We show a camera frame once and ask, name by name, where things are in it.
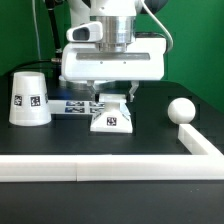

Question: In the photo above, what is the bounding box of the white L-shaped corner fence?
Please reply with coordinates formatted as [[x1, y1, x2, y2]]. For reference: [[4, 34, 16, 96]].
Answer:
[[0, 124, 224, 182]]

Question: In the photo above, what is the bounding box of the white thin cable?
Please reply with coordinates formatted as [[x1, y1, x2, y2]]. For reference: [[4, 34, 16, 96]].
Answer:
[[31, 0, 42, 61]]

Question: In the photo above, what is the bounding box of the white lamp hood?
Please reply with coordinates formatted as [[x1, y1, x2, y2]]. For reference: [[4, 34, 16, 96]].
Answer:
[[9, 71, 51, 126]]

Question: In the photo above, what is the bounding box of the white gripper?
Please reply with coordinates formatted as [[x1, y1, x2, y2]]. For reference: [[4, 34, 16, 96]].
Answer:
[[61, 38, 166, 102]]

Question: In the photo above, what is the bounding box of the white lamp base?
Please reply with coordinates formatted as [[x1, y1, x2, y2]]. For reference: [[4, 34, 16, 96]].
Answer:
[[90, 93, 133, 133]]

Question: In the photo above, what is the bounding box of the black cable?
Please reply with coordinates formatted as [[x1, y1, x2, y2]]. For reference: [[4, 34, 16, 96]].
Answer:
[[9, 0, 68, 78]]

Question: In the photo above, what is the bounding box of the white lamp bulb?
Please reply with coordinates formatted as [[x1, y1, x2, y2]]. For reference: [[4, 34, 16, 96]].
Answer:
[[168, 98, 196, 124]]

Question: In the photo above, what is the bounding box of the white marker sheet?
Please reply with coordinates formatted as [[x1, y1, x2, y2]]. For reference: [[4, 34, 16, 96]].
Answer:
[[46, 99, 132, 117]]

